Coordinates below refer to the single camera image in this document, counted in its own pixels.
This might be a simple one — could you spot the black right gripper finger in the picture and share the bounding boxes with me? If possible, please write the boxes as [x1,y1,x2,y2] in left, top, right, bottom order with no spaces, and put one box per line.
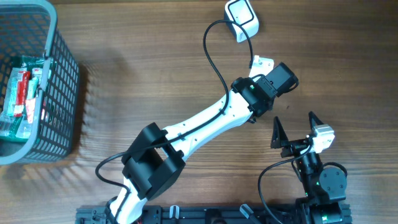
[308,111,324,128]
[271,116,289,148]

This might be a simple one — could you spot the red sachet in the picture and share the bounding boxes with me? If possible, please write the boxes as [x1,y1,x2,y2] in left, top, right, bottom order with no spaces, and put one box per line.
[14,71,30,117]

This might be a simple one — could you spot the green glove package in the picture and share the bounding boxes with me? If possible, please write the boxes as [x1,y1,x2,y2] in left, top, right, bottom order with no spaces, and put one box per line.
[1,56,45,142]

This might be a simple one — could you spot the orange tissue pack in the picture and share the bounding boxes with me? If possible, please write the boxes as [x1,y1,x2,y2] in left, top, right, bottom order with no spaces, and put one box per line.
[25,98,36,124]

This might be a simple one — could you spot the light green sachet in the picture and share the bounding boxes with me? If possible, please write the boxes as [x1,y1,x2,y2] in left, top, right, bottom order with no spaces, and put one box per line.
[3,67,27,116]

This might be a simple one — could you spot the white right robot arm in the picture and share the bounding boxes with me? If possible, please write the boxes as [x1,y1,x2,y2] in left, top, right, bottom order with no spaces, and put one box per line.
[271,111,352,224]

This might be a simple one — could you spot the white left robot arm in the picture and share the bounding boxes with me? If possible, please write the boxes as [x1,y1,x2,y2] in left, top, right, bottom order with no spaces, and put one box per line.
[107,63,299,223]

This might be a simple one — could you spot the white barcode scanner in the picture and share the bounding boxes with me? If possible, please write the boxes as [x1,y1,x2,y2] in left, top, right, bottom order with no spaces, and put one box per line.
[224,0,259,38]

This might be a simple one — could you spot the grey plastic basket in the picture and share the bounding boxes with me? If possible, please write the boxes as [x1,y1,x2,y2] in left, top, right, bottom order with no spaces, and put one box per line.
[1,0,80,165]

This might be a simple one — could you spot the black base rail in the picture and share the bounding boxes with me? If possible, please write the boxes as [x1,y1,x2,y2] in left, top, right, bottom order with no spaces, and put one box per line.
[75,203,353,224]

